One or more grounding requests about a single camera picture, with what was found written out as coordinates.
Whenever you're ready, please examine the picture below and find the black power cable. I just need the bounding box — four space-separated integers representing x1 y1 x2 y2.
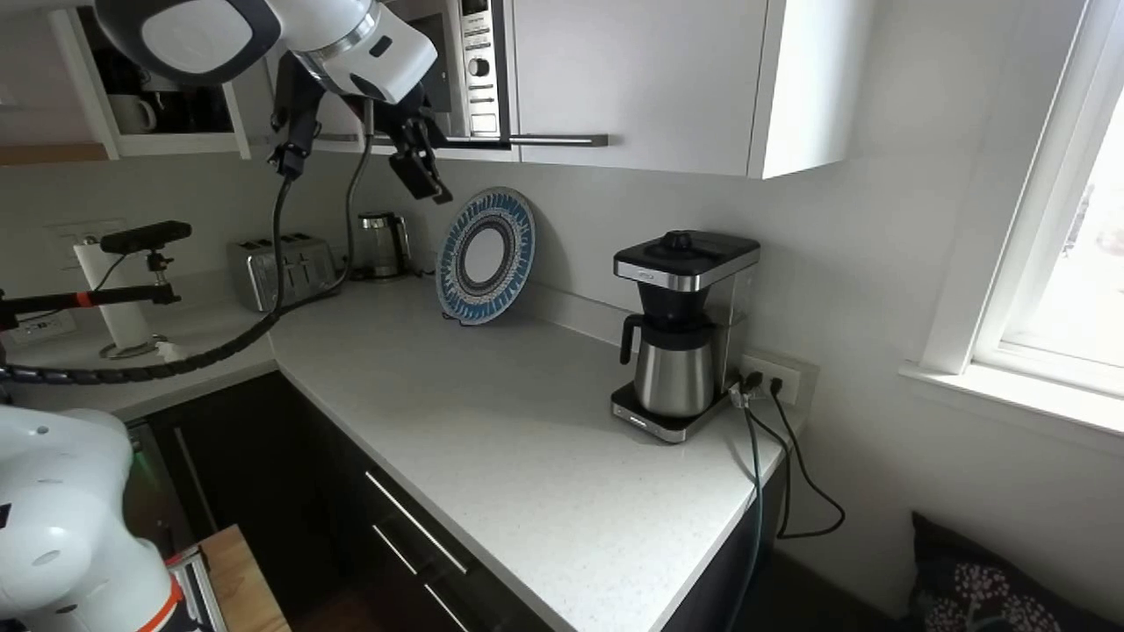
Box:
765 377 850 543

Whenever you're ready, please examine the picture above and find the dark lower drawer cabinet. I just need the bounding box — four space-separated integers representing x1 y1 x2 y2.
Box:
145 373 780 632

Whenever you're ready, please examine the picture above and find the black steel coffee maker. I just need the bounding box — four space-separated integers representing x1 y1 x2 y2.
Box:
613 227 759 445

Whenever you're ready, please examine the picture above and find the white upper cabinet door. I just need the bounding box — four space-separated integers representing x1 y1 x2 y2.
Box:
508 0 880 184

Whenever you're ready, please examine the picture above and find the stainless steel microwave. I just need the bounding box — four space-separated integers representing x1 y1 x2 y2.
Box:
367 0 505 147

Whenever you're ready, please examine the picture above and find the blue white decorative plate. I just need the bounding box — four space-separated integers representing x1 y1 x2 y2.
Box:
437 185 538 325

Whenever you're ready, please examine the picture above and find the dark floral cushion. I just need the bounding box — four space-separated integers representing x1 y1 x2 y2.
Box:
903 512 1124 632

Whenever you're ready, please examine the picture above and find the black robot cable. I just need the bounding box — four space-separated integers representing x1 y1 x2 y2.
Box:
0 103 377 387

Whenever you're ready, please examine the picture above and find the black camera on stand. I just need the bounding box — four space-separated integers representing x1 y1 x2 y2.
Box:
0 220 195 331

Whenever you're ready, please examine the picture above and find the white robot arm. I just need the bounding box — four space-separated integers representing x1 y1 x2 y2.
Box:
0 0 444 632

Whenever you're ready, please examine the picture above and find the white window frame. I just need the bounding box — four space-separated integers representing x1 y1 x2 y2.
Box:
903 0 1124 435

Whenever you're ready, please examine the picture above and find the silver toaster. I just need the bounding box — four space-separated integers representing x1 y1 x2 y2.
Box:
233 233 339 312

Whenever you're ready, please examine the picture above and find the white mug on shelf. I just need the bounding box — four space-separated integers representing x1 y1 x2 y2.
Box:
108 96 157 134

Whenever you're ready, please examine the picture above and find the chrome kettle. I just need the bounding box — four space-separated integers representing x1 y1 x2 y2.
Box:
359 212 410 276

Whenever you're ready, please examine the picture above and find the white wall power outlet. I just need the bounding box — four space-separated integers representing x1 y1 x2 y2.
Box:
739 354 813 406

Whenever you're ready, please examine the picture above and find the steel cabinet door handle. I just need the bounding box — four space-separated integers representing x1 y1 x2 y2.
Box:
508 134 613 147

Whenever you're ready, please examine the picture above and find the green power cable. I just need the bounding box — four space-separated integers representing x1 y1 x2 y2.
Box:
727 384 765 632

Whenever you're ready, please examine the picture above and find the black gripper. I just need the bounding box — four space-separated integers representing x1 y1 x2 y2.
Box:
275 69 452 205

